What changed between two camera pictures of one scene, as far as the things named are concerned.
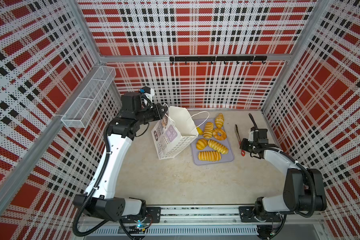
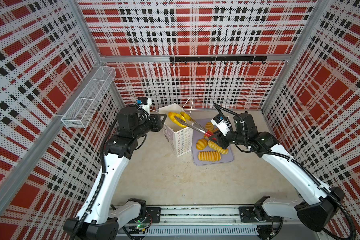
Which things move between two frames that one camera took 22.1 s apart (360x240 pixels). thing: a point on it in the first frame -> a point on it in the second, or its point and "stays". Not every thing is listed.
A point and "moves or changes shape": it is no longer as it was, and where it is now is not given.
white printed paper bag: (176, 129) moves or changes shape
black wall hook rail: (217, 59) stays
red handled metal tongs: (242, 152) -> (207, 133)
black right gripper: (243, 144) -> (221, 141)
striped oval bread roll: (208, 131) stays
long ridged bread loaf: (217, 146) stays
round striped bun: (201, 144) stays
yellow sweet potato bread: (200, 132) -> (172, 115)
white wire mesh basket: (80, 113) stays
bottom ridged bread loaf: (210, 156) stays
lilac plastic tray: (212, 145) stays
